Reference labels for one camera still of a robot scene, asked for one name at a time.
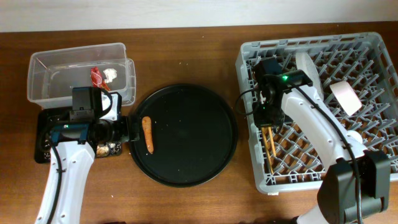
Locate red snack wrapper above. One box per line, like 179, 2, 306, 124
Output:
90, 67, 110, 91

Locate food scraps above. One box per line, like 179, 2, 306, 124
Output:
96, 142, 122, 158

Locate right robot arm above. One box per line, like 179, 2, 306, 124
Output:
252, 58, 391, 223

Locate wooden chopstick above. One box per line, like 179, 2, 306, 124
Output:
267, 127, 276, 157
261, 127, 274, 175

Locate grey dishwasher rack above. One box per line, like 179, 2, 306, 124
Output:
235, 32, 397, 194

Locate round black serving tray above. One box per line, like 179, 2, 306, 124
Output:
128, 84, 238, 187

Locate white tissue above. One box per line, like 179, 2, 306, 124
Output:
103, 68, 118, 83

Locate pink bowl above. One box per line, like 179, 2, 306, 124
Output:
330, 81, 362, 116

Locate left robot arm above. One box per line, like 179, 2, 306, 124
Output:
35, 87, 137, 223

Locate black rectangular tray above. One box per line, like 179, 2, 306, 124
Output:
34, 106, 108, 164

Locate clear plastic waste bin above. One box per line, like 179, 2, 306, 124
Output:
27, 42, 136, 109

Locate grey round plate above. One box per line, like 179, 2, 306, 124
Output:
295, 52, 324, 101

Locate light blue plastic cup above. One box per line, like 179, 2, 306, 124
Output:
347, 130, 363, 144

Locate orange carrot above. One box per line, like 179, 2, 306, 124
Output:
142, 116, 154, 154

